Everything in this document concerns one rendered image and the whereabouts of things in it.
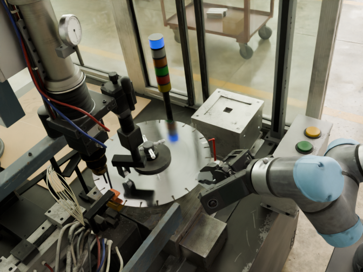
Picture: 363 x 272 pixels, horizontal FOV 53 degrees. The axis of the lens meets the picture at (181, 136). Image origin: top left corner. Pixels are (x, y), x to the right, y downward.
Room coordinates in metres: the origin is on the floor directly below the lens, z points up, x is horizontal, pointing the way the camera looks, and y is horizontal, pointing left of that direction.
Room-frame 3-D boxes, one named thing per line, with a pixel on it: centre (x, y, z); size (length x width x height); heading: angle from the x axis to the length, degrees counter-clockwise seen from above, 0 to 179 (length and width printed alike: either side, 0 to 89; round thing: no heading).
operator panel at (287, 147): (0.72, -0.33, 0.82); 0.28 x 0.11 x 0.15; 141
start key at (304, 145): (0.71, -0.34, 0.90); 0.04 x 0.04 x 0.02
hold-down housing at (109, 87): (0.64, 0.12, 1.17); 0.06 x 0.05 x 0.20; 132
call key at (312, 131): (0.76, -0.39, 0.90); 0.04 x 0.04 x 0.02
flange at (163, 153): (0.71, 0.09, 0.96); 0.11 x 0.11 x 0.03
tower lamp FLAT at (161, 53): (1.01, 0.03, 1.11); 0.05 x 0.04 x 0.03; 51
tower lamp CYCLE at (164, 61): (1.01, 0.03, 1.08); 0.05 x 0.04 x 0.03; 51
